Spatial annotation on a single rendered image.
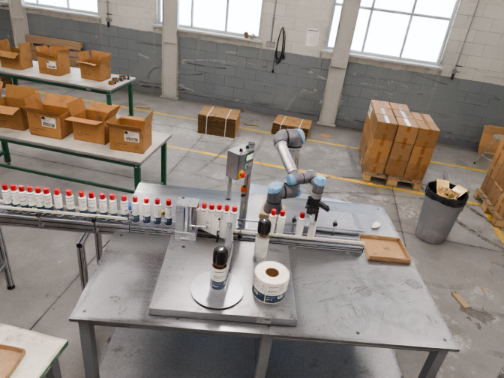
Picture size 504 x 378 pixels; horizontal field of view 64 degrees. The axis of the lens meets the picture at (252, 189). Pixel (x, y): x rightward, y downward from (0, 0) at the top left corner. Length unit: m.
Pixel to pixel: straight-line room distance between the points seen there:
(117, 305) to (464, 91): 7.06
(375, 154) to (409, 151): 0.46
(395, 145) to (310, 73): 2.67
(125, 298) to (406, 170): 4.54
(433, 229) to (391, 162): 1.41
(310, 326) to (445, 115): 6.42
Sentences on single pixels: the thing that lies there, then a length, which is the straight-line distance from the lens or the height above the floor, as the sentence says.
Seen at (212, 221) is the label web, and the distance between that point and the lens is 2.71.
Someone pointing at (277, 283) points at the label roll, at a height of 1.02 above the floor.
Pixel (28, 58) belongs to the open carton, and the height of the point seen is 0.92.
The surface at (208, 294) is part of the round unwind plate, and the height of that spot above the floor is 0.89.
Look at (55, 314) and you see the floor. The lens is 3.62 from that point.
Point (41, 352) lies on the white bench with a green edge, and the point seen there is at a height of 0.80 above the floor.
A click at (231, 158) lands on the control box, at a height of 1.43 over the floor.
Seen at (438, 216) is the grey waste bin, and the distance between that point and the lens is 4.85.
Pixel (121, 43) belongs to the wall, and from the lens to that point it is 8.85.
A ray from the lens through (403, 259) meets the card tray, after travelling 3.05.
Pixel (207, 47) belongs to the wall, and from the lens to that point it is 8.17.
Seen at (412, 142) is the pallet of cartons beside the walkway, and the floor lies 0.67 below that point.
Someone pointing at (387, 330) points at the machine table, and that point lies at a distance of 2.52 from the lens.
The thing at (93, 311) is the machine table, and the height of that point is 0.83.
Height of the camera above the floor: 2.53
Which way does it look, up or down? 29 degrees down
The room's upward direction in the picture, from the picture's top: 7 degrees clockwise
